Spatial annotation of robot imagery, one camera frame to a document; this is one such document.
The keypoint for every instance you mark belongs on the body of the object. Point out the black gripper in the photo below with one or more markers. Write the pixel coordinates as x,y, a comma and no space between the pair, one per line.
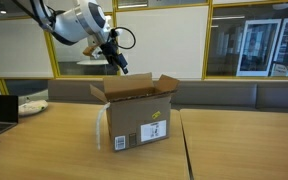
110,50

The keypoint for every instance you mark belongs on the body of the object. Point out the brown cardboard shipping box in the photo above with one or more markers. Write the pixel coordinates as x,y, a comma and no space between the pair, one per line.
134,116

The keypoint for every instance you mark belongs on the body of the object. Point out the white rounded device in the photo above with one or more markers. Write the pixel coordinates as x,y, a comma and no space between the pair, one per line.
32,107

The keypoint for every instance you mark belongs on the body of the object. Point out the grey upholstered bench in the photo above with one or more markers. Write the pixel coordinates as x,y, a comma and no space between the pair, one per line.
217,95

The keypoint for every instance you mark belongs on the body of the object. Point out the grey laptop black screen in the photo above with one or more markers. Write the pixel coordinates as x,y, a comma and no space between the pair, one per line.
0,110

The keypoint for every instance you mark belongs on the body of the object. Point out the large white wall panel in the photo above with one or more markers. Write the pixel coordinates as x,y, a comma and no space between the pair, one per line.
164,40

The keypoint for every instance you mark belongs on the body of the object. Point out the yellow partition frame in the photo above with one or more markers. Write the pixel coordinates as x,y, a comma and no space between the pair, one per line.
207,40

